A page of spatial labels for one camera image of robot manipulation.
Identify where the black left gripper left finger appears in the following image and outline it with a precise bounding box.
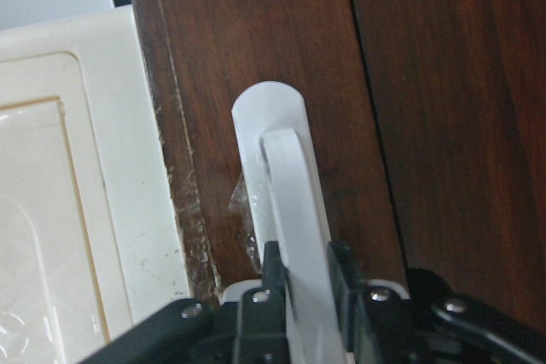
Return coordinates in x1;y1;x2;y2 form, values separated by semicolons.
233;241;290;363

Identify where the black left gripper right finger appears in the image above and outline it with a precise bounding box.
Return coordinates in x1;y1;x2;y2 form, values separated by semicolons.
327;241;412;354

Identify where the dark wooden drawer white handle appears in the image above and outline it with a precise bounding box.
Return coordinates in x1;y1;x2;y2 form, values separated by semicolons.
132;0;545;363

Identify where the cream plastic storage cabinet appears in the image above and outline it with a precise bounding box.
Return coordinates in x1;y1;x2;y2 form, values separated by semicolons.
1;6;189;363

